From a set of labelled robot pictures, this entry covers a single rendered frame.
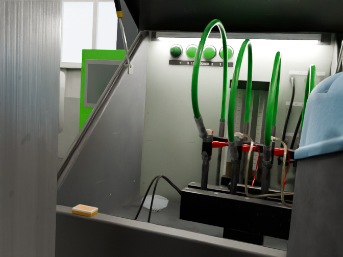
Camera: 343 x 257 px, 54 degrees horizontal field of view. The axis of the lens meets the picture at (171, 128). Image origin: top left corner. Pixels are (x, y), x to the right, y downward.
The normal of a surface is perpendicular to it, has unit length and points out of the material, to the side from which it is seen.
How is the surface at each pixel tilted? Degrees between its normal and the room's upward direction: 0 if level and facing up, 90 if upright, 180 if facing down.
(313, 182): 90
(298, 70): 90
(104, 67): 90
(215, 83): 90
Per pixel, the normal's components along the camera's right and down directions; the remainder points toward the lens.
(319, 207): -0.96, -0.04
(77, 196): 0.94, 0.10
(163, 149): -0.32, 0.09
